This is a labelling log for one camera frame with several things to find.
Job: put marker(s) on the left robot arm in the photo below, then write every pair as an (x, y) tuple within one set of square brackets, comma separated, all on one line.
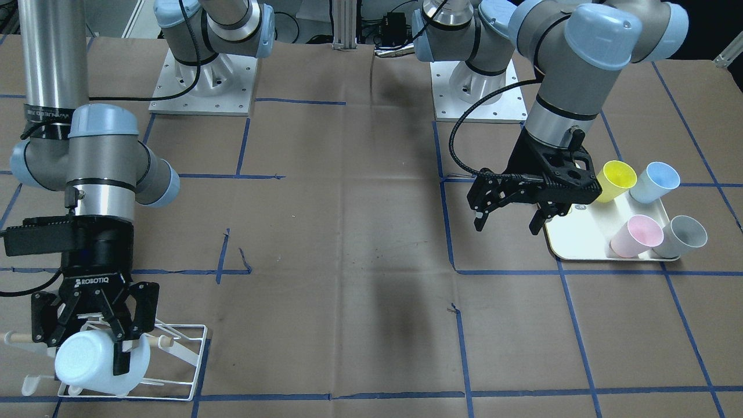
[(577, 53)]

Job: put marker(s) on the yellow plastic cup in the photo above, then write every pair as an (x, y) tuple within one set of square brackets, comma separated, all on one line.
[(615, 178)]

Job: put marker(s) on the aluminium frame post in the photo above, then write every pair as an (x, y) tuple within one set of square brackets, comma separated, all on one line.
[(344, 21)]

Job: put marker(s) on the white wire cup rack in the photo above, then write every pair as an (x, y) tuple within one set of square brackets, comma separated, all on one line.
[(176, 354)]

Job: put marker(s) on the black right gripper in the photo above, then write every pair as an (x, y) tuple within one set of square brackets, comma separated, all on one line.
[(97, 261)]

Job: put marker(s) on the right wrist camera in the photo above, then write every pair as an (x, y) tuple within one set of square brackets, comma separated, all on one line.
[(40, 235)]

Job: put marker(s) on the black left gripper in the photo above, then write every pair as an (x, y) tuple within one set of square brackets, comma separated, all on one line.
[(518, 163)]

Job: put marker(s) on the grey plastic cup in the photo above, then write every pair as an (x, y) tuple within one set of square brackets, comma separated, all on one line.
[(682, 235)]

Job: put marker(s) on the cream plastic tray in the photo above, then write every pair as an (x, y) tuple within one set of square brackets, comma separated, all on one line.
[(584, 233)]

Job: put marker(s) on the pink plastic cup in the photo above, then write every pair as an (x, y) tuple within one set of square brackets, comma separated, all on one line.
[(639, 234)]

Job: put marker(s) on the light blue plastic cup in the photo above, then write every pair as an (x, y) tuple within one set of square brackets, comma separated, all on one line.
[(86, 360)]

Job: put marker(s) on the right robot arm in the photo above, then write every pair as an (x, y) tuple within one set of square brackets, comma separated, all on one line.
[(90, 150)]

